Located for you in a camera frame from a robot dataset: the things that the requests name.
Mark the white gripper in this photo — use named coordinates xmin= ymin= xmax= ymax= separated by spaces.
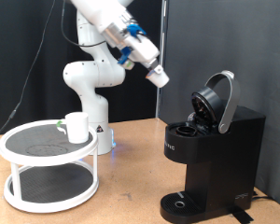
xmin=124 ymin=33 xmax=164 ymax=79

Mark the white ceramic mug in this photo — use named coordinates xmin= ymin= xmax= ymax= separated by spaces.
xmin=55 ymin=111 xmax=91 ymax=145

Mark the black Keurig coffee machine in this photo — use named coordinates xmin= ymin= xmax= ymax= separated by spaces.
xmin=160 ymin=69 xmax=267 ymax=224

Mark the grey vertical metal pole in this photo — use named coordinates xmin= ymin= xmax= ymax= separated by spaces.
xmin=156 ymin=0 xmax=169 ymax=119

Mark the grey fabric backdrop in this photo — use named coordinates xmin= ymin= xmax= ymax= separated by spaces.
xmin=160 ymin=0 xmax=280 ymax=211

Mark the white two-tier turntable rack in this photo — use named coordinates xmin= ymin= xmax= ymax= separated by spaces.
xmin=0 ymin=119 xmax=101 ymax=215

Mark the black fabric backdrop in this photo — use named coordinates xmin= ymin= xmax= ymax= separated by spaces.
xmin=0 ymin=0 xmax=163 ymax=135

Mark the blue mounted wrist camera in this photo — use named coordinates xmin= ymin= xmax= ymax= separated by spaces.
xmin=117 ymin=46 xmax=136 ymax=71

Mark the blue cable clip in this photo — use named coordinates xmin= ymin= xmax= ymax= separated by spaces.
xmin=126 ymin=23 xmax=147 ymax=40

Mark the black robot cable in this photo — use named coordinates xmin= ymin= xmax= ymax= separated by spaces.
xmin=0 ymin=0 xmax=107 ymax=147

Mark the black machine power cord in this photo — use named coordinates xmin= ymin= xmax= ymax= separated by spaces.
xmin=251 ymin=190 xmax=273 ymax=202

